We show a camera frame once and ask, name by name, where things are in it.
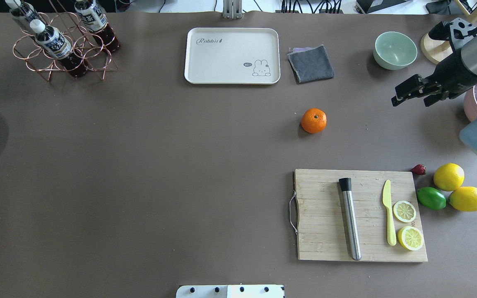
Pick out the cream rabbit tray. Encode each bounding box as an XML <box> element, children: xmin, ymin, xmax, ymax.
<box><xmin>184</xmin><ymin>28</ymin><xmax>281</xmax><ymax>84</ymax></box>

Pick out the lemon slice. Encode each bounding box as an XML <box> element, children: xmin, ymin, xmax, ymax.
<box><xmin>397</xmin><ymin>226</ymin><xmax>424</xmax><ymax>251</ymax></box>
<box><xmin>393</xmin><ymin>200</ymin><xmax>417</xmax><ymax>223</ymax></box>

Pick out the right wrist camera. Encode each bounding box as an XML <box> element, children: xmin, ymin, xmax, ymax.
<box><xmin>429</xmin><ymin>18</ymin><xmax>477</xmax><ymax>52</ymax></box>

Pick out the yellow lemon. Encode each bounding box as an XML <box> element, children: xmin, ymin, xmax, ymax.
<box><xmin>433</xmin><ymin>163</ymin><xmax>465</xmax><ymax>191</ymax></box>
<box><xmin>448</xmin><ymin>186</ymin><xmax>477</xmax><ymax>212</ymax></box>

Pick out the wooden cup tree stand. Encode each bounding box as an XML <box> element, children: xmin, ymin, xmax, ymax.
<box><xmin>420</xmin><ymin>0</ymin><xmax>477</xmax><ymax>64</ymax></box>

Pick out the green lime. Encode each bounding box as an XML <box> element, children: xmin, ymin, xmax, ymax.
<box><xmin>416</xmin><ymin>187</ymin><xmax>447</xmax><ymax>211</ymax></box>

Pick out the green bowl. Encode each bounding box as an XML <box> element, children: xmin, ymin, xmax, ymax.
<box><xmin>373</xmin><ymin>31</ymin><xmax>418</xmax><ymax>70</ymax></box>

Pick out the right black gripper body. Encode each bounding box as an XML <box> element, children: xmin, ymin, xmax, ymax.
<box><xmin>427</xmin><ymin>52</ymin><xmax>477</xmax><ymax>99</ymax></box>

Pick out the wooden cutting board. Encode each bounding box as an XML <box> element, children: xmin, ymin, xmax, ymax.
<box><xmin>294</xmin><ymin>168</ymin><xmax>428</xmax><ymax>263</ymax></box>

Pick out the tea bottle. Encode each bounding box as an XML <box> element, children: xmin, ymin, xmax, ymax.
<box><xmin>30</xmin><ymin>19</ymin><xmax>87</xmax><ymax>77</ymax></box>
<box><xmin>74</xmin><ymin>0</ymin><xmax>121</xmax><ymax>53</ymax></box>
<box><xmin>5</xmin><ymin>0</ymin><xmax>45</xmax><ymax>32</ymax></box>

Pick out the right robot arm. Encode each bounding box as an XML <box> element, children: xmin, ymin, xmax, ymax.
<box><xmin>391</xmin><ymin>18</ymin><xmax>477</xmax><ymax>155</ymax></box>

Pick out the red strawberry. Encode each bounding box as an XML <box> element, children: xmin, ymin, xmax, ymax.
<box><xmin>410</xmin><ymin>164</ymin><xmax>426</xmax><ymax>175</ymax></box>

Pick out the steel muddler tube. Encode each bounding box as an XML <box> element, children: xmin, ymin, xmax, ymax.
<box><xmin>339</xmin><ymin>178</ymin><xmax>362</xmax><ymax>261</ymax></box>

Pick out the aluminium frame post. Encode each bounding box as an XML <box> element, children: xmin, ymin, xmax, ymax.
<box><xmin>223</xmin><ymin>0</ymin><xmax>243</xmax><ymax>19</ymax></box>

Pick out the grey folded cloth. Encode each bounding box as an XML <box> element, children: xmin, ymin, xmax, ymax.
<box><xmin>287</xmin><ymin>45</ymin><xmax>335</xmax><ymax>84</ymax></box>

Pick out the copper wire bottle rack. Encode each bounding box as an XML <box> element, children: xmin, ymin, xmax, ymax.
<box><xmin>6</xmin><ymin>0</ymin><xmax>121</xmax><ymax>81</ymax></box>

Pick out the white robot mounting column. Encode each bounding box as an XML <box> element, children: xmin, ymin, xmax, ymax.
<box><xmin>176</xmin><ymin>284</ymin><xmax>285</xmax><ymax>298</ymax></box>

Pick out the yellow plastic knife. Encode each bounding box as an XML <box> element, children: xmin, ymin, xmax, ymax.
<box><xmin>382</xmin><ymin>180</ymin><xmax>397</xmax><ymax>246</ymax></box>

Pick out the orange fruit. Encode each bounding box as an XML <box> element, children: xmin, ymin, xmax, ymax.
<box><xmin>301</xmin><ymin>108</ymin><xmax>328</xmax><ymax>134</ymax></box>

